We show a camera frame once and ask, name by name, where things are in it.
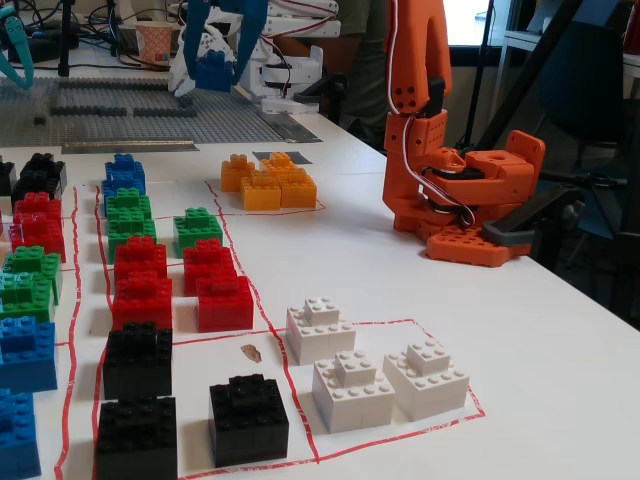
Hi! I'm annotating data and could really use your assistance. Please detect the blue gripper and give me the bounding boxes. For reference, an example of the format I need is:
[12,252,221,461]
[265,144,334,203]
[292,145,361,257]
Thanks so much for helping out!
[181,0,271,91]

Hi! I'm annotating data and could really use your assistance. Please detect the blue lego block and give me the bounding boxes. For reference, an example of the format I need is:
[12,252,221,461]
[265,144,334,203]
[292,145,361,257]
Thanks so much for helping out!
[105,152,145,174]
[194,49,235,94]
[0,315,59,394]
[0,389,42,480]
[101,167,148,217]

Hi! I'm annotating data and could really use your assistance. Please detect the grey square tape marker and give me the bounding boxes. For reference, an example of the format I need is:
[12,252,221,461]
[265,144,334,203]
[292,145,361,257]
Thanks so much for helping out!
[252,149,314,166]

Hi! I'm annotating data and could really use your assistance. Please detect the green lego block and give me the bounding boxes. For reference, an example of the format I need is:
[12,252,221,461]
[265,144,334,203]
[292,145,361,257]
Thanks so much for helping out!
[105,188,153,216]
[2,244,65,306]
[173,207,224,260]
[0,272,56,324]
[107,207,157,264]

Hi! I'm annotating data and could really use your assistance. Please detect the red lego block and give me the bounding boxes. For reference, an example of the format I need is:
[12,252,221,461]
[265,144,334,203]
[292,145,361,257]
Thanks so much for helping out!
[195,275,255,334]
[13,192,64,221]
[110,272,174,331]
[113,237,169,281]
[182,238,239,296]
[9,213,67,264]

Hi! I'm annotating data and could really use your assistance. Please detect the white lego block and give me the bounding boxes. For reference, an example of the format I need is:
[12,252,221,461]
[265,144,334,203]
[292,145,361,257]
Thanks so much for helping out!
[312,349,396,434]
[383,340,471,422]
[285,296,357,366]

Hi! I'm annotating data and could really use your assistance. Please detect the printed paper cup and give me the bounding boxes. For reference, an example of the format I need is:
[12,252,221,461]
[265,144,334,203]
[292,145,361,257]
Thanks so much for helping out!
[134,20,174,69]

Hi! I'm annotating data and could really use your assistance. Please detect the grey lego baseplate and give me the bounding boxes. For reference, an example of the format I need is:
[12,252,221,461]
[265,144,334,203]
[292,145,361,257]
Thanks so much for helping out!
[0,75,287,150]

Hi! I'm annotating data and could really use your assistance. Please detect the black chair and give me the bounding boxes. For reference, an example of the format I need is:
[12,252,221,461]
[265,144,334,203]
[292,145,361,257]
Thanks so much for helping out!
[294,74,349,126]

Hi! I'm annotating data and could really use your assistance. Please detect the person in olive shirt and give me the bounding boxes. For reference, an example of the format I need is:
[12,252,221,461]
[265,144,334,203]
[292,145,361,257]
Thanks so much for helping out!
[329,0,396,149]

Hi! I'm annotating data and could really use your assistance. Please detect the black stand pole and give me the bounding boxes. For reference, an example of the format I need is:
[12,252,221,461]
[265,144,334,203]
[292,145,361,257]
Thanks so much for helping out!
[55,0,77,79]

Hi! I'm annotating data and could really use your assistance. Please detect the black tripod stand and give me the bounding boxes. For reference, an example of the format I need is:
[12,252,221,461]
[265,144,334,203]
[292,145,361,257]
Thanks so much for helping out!
[459,0,586,154]

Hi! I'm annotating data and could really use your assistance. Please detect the grey black table clamp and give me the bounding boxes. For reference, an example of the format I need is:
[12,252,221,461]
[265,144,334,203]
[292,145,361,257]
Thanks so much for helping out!
[480,182,599,250]

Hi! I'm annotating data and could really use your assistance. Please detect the dark blue office chair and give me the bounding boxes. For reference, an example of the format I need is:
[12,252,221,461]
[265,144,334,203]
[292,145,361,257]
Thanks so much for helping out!
[537,19,629,151]

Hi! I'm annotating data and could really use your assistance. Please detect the grey duct tape strip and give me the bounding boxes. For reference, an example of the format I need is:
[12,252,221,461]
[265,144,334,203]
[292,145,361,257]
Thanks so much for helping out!
[255,110,322,145]
[60,138,200,155]

